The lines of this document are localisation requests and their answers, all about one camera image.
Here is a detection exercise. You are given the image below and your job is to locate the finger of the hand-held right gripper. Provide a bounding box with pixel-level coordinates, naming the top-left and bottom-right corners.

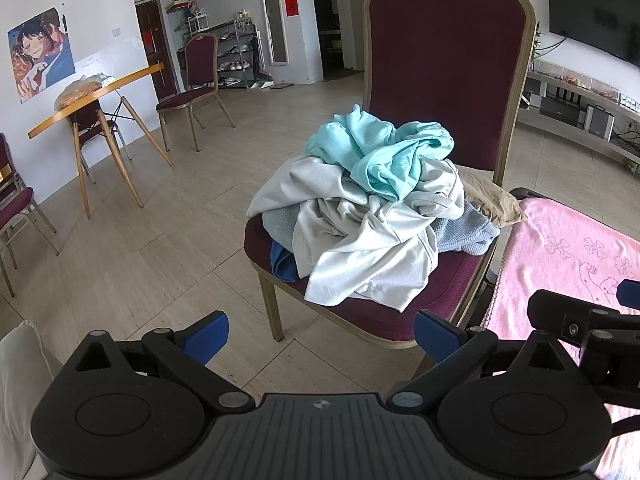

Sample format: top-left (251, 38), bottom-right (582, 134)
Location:
top-left (528, 288), bottom-right (623, 343)
top-left (616, 278), bottom-right (640, 312)

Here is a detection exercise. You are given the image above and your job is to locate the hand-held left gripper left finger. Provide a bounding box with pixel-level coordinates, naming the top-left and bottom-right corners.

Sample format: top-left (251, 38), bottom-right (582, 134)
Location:
top-left (65, 310), bottom-right (257, 413)

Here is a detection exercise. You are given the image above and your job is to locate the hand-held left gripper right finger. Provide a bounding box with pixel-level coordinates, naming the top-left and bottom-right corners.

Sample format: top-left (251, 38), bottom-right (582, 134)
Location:
top-left (385, 310), bottom-right (583, 413)

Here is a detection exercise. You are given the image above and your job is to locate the teal t-shirt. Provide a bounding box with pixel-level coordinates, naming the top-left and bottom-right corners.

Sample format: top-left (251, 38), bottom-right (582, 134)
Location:
top-left (305, 105), bottom-right (456, 202)

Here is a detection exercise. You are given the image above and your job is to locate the pink printed blanket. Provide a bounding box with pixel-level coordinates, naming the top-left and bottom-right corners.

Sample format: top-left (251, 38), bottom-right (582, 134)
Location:
top-left (477, 197), bottom-right (640, 480)

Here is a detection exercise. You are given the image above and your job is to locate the light grey shirt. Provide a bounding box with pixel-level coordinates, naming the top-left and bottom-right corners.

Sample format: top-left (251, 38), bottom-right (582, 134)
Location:
top-left (246, 155), bottom-right (466, 313)

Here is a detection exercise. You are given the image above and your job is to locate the beige garment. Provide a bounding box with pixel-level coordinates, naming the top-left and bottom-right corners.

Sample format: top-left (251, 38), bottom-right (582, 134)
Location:
top-left (457, 167), bottom-right (528, 228)

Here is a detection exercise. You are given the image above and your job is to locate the grey television console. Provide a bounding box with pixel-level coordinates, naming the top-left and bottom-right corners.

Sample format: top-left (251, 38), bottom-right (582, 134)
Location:
top-left (517, 57), bottom-right (640, 173)

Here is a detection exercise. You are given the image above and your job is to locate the small grey speaker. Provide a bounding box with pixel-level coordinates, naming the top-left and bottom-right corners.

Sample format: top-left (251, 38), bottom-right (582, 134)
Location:
top-left (585, 105), bottom-right (616, 141)

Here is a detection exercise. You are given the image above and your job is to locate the white cloth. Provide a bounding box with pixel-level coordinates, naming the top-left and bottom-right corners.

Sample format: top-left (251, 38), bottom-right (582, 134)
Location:
top-left (0, 321), bottom-right (55, 480)

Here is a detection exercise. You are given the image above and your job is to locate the maroon banquet chair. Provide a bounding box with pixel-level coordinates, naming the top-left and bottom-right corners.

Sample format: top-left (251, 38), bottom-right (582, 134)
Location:
top-left (243, 0), bottom-right (537, 393)
top-left (156, 32), bottom-right (236, 152)
top-left (0, 132), bottom-right (60, 297)
top-left (67, 105), bottom-right (133, 183)

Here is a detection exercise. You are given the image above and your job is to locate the wooden table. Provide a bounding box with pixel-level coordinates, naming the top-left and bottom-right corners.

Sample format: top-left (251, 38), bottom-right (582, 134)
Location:
top-left (27, 62), bottom-right (173, 219)

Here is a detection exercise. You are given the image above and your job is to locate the plastic bag of food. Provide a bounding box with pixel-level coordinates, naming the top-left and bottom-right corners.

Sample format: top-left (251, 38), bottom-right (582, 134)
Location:
top-left (54, 76), bottom-right (108, 110)

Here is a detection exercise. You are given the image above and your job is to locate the metal shoe rack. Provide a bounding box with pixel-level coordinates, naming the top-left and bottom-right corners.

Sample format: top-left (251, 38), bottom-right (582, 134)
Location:
top-left (202, 19), bottom-right (261, 91)

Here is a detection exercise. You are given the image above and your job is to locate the brown door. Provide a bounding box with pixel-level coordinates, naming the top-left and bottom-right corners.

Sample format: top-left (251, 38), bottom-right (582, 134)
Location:
top-left (135, 0), bottom-right (178, 103)

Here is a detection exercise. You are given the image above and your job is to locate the black television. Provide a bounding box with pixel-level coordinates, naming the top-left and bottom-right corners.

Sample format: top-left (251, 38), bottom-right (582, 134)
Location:
top-left (545, 0), bottom-right (640, 68)

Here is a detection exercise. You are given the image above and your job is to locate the standing mirror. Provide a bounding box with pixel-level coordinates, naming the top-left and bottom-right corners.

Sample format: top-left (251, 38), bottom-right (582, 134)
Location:
top-left (257, 0), bottom-right (291, 67)

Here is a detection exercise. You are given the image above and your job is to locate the wall poster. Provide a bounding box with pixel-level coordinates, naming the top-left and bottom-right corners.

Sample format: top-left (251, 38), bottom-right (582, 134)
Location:
top-left (7, 7), bottom-right (76, 104)

